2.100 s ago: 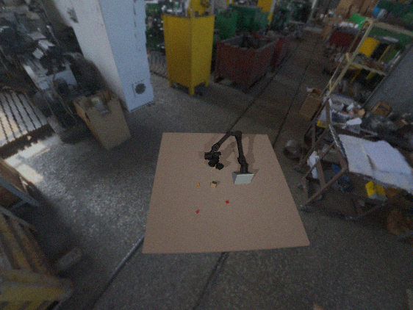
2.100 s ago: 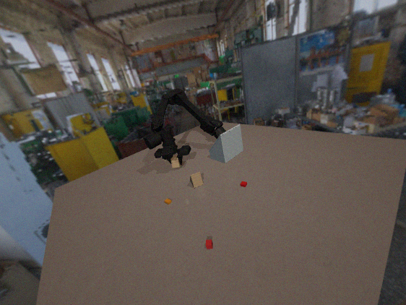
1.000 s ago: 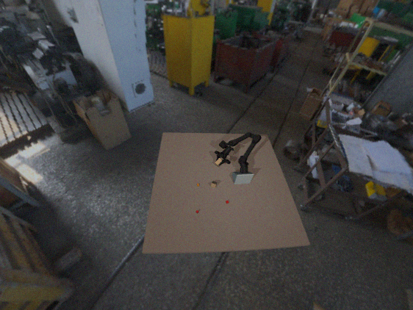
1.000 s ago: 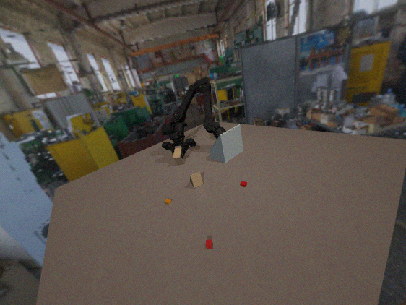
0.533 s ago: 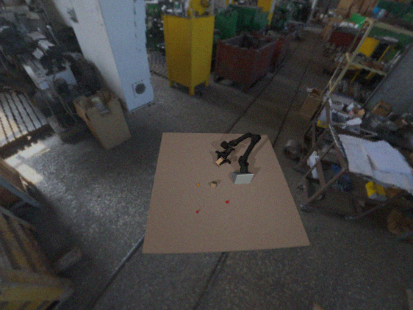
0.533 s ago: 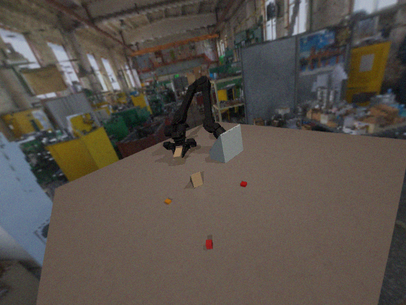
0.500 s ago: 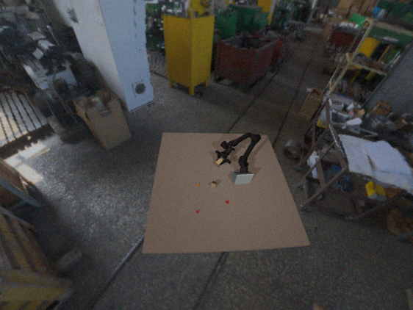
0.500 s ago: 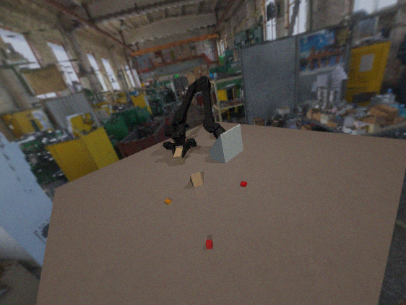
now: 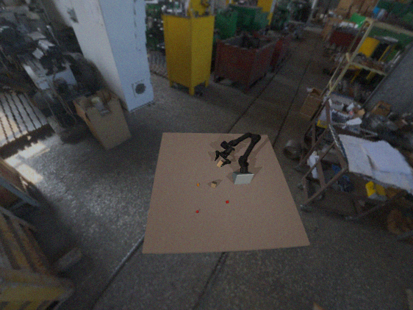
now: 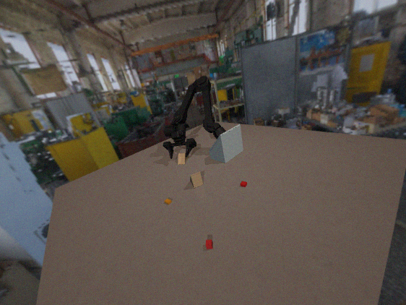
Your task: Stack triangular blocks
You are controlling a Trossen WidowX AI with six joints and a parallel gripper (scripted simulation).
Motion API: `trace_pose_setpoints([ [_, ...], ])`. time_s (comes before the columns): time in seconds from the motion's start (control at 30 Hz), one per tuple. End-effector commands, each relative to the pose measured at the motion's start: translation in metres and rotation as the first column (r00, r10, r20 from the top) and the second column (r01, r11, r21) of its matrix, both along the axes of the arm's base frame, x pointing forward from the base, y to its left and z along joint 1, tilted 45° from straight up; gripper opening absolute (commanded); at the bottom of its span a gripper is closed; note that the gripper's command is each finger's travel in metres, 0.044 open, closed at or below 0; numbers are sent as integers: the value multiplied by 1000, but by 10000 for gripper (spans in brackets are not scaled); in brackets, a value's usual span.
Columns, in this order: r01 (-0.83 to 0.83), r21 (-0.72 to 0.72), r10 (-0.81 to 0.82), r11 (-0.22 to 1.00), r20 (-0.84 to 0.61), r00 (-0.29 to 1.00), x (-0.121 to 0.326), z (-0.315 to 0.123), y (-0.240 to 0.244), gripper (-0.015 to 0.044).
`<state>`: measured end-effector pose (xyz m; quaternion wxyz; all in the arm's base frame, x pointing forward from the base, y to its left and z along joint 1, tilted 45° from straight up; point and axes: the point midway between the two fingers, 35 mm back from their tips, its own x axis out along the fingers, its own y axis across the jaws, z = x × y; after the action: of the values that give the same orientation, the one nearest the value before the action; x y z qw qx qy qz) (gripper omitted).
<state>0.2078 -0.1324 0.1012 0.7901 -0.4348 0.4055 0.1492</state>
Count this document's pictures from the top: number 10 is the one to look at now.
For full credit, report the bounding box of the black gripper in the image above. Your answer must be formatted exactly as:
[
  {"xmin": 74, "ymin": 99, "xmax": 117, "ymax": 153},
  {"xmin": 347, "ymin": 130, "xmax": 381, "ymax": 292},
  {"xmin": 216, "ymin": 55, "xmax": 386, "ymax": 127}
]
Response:
[{"xmin": 163, "ymin": 132, "xmax": 196, "ymax": 159}]

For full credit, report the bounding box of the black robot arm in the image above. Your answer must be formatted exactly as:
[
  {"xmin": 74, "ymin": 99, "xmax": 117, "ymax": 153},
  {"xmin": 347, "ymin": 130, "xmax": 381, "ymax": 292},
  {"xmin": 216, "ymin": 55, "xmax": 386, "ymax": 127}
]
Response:
[{"xmin": 163, "ymin": 76, "xmax": 226, "ymax": 142}]

